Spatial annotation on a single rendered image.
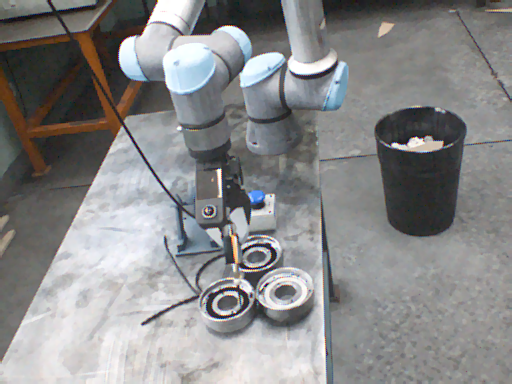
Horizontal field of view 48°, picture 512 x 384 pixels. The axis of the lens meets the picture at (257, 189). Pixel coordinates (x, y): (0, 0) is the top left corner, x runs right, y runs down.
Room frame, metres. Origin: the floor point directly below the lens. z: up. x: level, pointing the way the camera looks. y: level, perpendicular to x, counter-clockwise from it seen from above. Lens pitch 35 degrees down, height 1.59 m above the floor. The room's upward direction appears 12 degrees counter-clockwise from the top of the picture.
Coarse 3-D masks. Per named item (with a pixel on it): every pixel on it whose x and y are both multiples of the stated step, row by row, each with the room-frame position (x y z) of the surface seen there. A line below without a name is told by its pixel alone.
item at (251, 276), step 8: (248, 240) 0.91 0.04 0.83; (256, 240) 0.91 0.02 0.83; (264, 240) 0.91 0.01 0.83; (272, 240) 0.90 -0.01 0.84; (256, 248) 0.89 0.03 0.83; (264, 248) 0.88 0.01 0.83; (280, 248) 0.86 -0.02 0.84; (248, 256) 0.88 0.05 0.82; (256, 256) 0.88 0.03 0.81; (264, 256) 0.88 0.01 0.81; (280, 256) 0.84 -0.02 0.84; (248, 264) 0.85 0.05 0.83; (256, 264) 0.84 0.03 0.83; (264, 264) 0.84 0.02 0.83; (272, 264) 0.82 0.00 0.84; (280, 264) 0.83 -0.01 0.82; (240, 272) 0.83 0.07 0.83; (248, 272) 0.82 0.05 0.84; (256, 272) 0.81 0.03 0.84; (264, 272) 0.81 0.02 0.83; (248, 280) 0.82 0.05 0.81; (256, 280) 0.81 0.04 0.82
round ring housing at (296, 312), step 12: (264, 276) 0.79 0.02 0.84; (276, 276) 0.80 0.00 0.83; (288, 276) 0.79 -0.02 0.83; (300, 276) 0.78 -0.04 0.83; (264, 288) 0.77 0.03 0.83; (276, 288) 0.77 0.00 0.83; (288, 288) 0.77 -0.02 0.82; (300, 288) 0.75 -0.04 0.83; (312, 288) 0.74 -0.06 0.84; (264, 300) 0.74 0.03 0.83; (276, 300) 0.74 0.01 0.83; (288, 300) 0.73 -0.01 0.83; (312, 300) 0.72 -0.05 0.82; (264, 312) 0.73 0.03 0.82; (276, 312) 0.71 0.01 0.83; (288, 312) 0.70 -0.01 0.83; (300, 312) 0.70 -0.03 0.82
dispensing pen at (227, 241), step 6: (228, 216) 0.82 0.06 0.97; (228, 222) 0.81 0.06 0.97; (228, 228) 0.81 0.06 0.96; (222, 240) 0.79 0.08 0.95; (228, 240) 0.79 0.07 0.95; (228, 246) 0.78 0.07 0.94; (228, 252) 0.77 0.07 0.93; (228, 258) 0.77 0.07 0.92; (234, 258) 0.77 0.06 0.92; (228, 264) 0.76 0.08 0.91; (234, 264) 0.77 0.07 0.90; (234, 270) 0.77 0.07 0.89; (234, 276) 0.76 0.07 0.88; (240, 300) 0.74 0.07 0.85; (240, 306) 0.73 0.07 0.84
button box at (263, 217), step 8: (264, 200) 1.02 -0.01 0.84; (272, 200) 1.02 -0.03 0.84; (256, 208) 0.99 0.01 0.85; (264, 208) 0.99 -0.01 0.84; (272, 208) 0.99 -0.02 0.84; (256, 216) 0.98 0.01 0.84; (264, 216) 0.97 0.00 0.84; (272, 216) 0.97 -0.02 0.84; (256, 224) 0.98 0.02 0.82; (264, 224) 0.97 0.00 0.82; (272, 224) 0.97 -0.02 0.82
